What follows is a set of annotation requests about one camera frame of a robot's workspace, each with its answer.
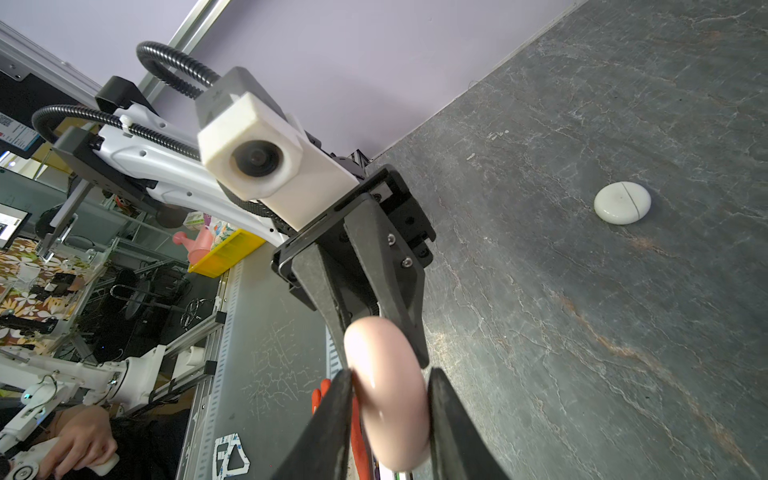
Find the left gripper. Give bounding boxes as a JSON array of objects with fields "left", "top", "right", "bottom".
[{"left": 272, "top": 165, "right": 436, "bottom": 369}]

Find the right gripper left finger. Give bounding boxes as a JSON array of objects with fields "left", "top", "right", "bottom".
[{"left": 272, "top": 369, "right": 353, "bottom": 480}]

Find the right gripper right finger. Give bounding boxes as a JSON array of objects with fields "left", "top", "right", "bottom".
[{"left": 428, "top": 368, "right": 509, "bottom": 480}]

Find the pink earbud charging case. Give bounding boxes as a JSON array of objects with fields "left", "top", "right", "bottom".
[{"left": 344, "top": 316, "right": 430, "bottom": 472}]

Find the white earbud charging case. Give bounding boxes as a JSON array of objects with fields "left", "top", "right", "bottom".
[{"left": 593, "top": 181, "right": 652, "bottom": 226}]

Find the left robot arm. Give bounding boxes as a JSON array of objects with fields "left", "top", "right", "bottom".
[{"left": 32, "top": 41, "right": 436, "bottom": 366}]

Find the operator bare hand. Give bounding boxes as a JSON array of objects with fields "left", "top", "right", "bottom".
[{"left": 37, "top": 405, "right": 118, "bottom": 479}]

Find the yellow plastic bin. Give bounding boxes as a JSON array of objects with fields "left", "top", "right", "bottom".
[{"left": 188, "top": 230, "right": 266, "bottom": 278}]

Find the pink toy watering can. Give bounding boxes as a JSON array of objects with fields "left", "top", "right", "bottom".
[{"left": 172, "top": 226, "right": 214, "bottom": 266}]

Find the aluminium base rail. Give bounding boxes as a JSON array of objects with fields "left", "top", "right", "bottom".
[{"left": 177, "top": 244, "right": 327, "bottom": 479}]

